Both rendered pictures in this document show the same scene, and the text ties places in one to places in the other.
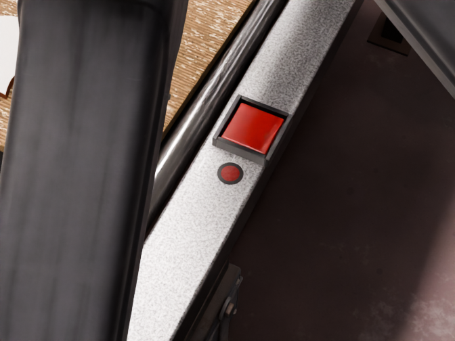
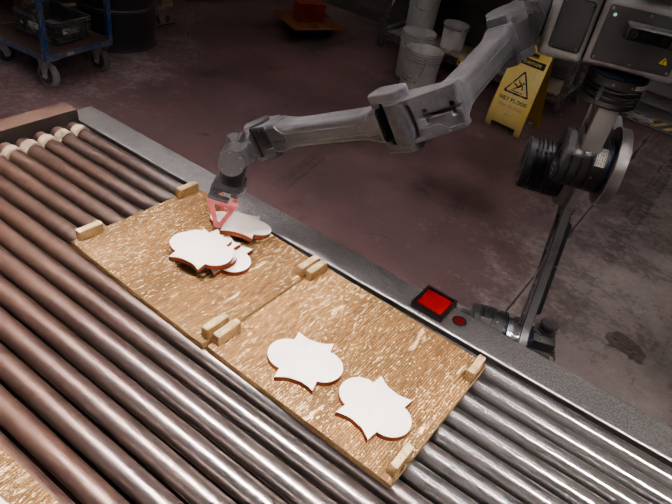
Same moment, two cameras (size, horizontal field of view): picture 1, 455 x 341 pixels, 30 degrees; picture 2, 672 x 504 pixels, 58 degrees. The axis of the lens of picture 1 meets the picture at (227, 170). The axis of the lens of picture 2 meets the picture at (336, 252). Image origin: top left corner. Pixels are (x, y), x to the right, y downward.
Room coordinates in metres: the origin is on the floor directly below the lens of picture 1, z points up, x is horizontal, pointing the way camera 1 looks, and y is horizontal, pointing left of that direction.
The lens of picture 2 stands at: (0.73, 1.00, 1.77)
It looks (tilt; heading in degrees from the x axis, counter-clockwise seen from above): 37 degrees down; 277
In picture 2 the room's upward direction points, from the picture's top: 11 degrees clockwise
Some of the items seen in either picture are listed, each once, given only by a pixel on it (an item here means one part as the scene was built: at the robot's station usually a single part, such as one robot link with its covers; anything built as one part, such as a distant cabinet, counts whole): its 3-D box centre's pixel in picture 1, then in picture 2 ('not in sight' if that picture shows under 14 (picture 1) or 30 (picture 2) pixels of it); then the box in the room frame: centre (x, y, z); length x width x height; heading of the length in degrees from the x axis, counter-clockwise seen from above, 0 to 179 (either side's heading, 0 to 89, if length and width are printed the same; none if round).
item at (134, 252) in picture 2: not in sight; (199, 256); (1.13, 0.03, 0.93); 0.41 x 0.35 x 0.02; 155
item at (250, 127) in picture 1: (252, 130); (434, 303); (0.61, -0.03, 0.92); 0.06 x 0.06 x 0.01; 67
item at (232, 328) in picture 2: not in sight; (227, 332); (0.99, 0.24, 0.95); 0.06 x 0.02 x 0.03; 66
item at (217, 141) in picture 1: (252, 130); (434, 303); (0.61, -0.03, 0.92); 0.08 x 0.08 x 0.02; 67
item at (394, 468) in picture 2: not in sight; (401, 459); (0.63, 0.40, 0.95); 0.06 x 0.02 x 0.03; 66
